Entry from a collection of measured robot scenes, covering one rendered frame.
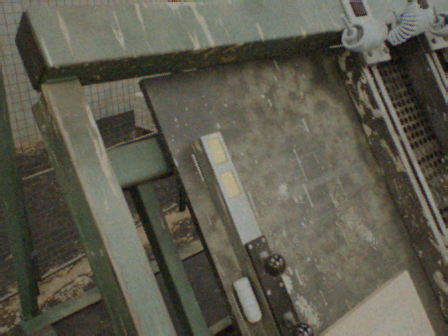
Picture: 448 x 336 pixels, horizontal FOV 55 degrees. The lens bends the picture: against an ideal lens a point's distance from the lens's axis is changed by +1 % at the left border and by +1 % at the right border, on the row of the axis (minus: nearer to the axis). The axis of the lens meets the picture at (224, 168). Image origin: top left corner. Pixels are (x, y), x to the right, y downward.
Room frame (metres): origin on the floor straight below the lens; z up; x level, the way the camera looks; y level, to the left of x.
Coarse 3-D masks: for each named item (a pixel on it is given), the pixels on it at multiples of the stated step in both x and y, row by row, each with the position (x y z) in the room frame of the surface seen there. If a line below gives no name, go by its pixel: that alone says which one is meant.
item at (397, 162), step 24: (360, 0) 1.22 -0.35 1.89; (408, 0) 1.09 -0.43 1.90; (408, 24) 1.11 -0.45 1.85; (384, 48) 1.16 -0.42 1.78; (360, 72) 1.14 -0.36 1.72; (360, 96) 1.13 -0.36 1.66; (384, 96) 1.12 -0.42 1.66; (360, 120) 1.12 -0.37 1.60; (384, 120) 1.07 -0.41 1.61; (384, 144) 1.06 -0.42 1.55; (408, 144) 1.07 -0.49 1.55; (384, 168) 1.05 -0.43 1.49; (408, 168) 1.01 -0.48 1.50; (408, 192) 0.99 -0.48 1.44; (408, 216) 0.98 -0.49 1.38; (432, 216) 0.97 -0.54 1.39; (432, 240) 0.93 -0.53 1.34; (432, 264) 0.92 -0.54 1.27
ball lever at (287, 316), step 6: (288, 312) 0.62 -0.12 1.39; (288, 318) 0.61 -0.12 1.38; (288, 324) 0.61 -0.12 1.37; (294, 324) 0.57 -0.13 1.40; (300, 324) 0.53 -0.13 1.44; (306, 324) 0.53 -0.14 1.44; (294, 330) 0.53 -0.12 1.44; (300, 330) 0.52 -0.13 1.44; (306, 330) 0.52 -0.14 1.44; (312, 330) 0.53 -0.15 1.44
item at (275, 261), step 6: (264, 252) 0.67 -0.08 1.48; (264, 258) 0.65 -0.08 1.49; (270, 258) 0.58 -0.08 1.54; (276, 258) 0.58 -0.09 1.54; (282, 258) 0.58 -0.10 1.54; (264, 264) 0.58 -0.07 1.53; (270, 264) 0.57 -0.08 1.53; (276, 264) 0.57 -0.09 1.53; (282, 264) 0.57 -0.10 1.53; (270, 270) 0.57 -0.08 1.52; (276, 270) 0.56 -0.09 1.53; (282, 270) 0.57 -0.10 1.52; (276, 276) 0.57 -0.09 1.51
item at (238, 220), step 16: (192, 144) 0.79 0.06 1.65; (224, 144) 0.79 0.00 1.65; (208, 160) 0.76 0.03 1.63; (208, 176) 0.76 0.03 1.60; (224, 192) 0.73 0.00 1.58; (240, 192) 0.75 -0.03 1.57; (224, 208) 0.72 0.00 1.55; (240, 208) 0.72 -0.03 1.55; (224, 224) 0.72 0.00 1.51; (240, 224) 0.70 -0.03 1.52; (256, 224) 0.72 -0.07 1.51; (240, 240) 0.68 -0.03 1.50; (240, 256) 0.68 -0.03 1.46; (256, 288) 0.65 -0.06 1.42; (272, 320) 0.61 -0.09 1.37
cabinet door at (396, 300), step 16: (400, 272) 0.88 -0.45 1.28; (384, 288) 0.81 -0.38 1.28; (400, 288) 0.83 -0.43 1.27; (368, 304) 0.76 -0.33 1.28; (384, 304) 0.78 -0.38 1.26; (400, 304) 0.81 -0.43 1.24; (416, 304) 0.83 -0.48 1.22; (352, 320) 0.72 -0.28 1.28; (368, 320) 0.74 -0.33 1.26; (384, 320) 0.76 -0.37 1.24; (400, 320) 0.78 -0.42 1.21; (416, 320) 0.80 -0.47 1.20
